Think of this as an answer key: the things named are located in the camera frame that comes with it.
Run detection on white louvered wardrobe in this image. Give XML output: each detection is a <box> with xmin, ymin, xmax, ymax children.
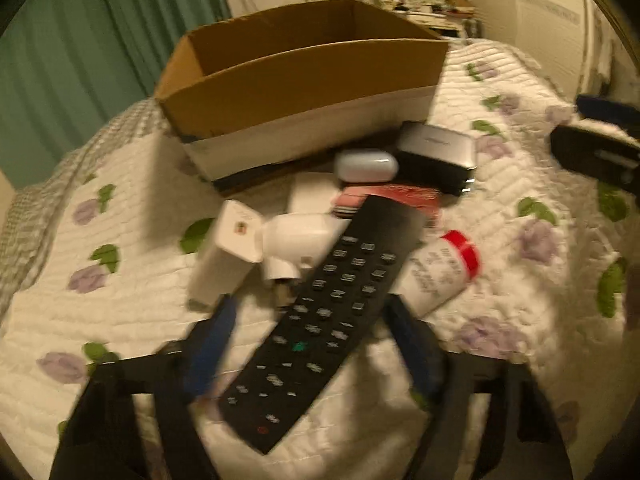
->
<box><xmin>470</xmin><ymin>0</ymin><xmax>600</xmax><ymax>98</ymax></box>

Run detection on light blue earbuds case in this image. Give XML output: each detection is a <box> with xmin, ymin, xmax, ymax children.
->
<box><xmin>334</xmin><ymin>150</ymin><xmax>398</xmax><ymax>183</ymax></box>

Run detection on teal window curtain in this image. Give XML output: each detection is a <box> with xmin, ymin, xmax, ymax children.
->
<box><xmin>1</xmin><ymin>0</ymin><xmax>231</xmax><ymax>188</ymax></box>

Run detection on black tv remote control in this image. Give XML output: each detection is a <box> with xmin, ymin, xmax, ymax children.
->
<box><xmin>219</xmin><ymin>196</ymin><xmax>426</xmax><ymax>454</ymax></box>

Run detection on white bottle red cap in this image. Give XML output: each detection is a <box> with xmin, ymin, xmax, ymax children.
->
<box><xmin>390</xmin><ymin>230</ymin><xmax>480</xmax><ymax>318</ymax></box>

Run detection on white floral quilt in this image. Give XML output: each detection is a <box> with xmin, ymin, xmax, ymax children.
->
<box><xmin>1</xmin><ymin>40</ymin><xmax>639</xmax><ymax>479</ymax></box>

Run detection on large white power adapter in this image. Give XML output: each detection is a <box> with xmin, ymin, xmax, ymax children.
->
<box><xmin>186</xmin><ymin>200</ymin><xmax>264</xmax><ymax>307</ymax></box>

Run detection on black silver charger block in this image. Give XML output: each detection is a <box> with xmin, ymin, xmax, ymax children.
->
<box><xmin>394</xmin><ymin>122</ymin><xmax>477</xmax><ymax>196</ymax></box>

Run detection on cluttered white dresser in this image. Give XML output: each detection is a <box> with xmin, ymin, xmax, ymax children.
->
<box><xmin>372</xmin><ymin>0</ymin><xmax>485</xmax><ymax>40</ymax></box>

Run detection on small white usb charger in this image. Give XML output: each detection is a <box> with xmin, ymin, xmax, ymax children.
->
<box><xmin>288</xmin><ymin>172</ymin><xmax>341</xmax><ymax>214</ymax></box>

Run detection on open cardboard box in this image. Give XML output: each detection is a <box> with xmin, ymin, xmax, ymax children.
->
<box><xmin>154</xmin><ymin>0</ymin><xmax>449</xmax><ymax>181</ymax></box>

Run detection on grey checked bedsheet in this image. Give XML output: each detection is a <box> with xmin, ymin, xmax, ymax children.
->
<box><xmin>1</xmin><ymin>99</ymin><xmax>168</xmax><ymax>313</ymax></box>

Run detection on white cylindrical plug device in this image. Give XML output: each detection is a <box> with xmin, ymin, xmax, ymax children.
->
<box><xmin>262</xmin><ymin>214</ymin><xmax>349</xmax><ymax>282</ymax></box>

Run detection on pink card pack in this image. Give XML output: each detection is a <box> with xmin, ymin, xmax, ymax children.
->
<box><xmin>332</xmin><ymin>184</ymin><xmax>439</xmax><ymax>226</ymax></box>

